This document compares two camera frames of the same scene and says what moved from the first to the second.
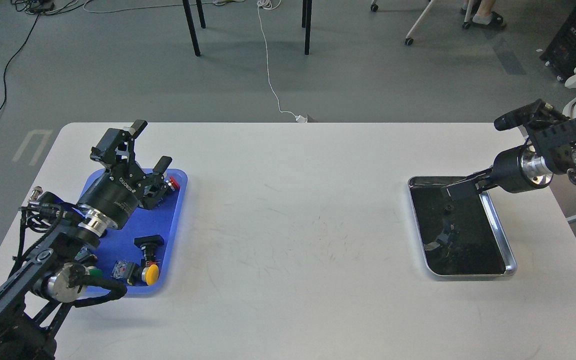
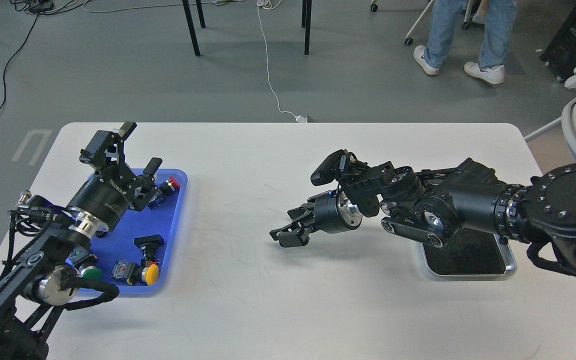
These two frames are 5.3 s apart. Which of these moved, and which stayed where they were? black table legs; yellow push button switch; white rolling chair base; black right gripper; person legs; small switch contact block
Moved: black right gripper; person legs
Stayed: white rolling chair base; black table legs; yellow push button switch; small switch contact block
